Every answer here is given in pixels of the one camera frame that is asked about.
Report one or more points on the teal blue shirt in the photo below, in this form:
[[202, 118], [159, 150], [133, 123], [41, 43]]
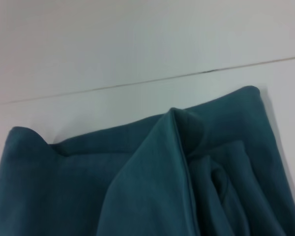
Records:
[[137, 184]]

